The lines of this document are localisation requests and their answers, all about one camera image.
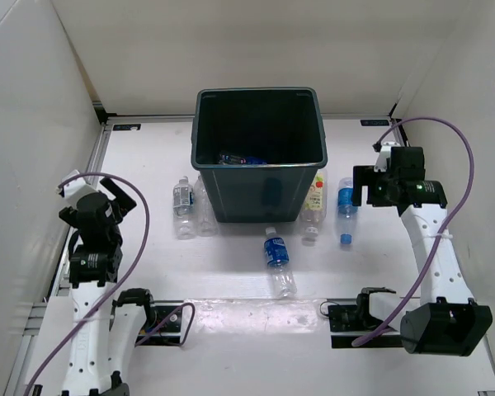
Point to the clear bottle white blue label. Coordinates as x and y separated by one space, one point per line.
183 209

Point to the clear bottle apple label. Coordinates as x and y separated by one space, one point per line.
314 208

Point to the clear unlabelled plastic bottle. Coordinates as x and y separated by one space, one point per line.
205 216

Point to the dark green plastic bin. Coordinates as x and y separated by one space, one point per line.
280 125

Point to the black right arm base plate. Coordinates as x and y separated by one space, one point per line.
345 327

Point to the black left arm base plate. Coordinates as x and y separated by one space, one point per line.
170 333

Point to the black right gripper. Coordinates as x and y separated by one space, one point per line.
365 176

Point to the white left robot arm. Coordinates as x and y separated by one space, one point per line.
106 319

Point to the clear bottle light blue label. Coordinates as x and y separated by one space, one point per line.
346 211

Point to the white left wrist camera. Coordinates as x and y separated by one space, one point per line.
73 191

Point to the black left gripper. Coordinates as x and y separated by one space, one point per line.
124 201

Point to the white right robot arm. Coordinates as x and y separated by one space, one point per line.
439 314

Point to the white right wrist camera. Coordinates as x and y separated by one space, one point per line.
383 149

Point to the clear bottle dark blue label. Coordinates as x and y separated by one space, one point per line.
277 263

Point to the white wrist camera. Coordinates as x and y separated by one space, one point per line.
383 149
73 191

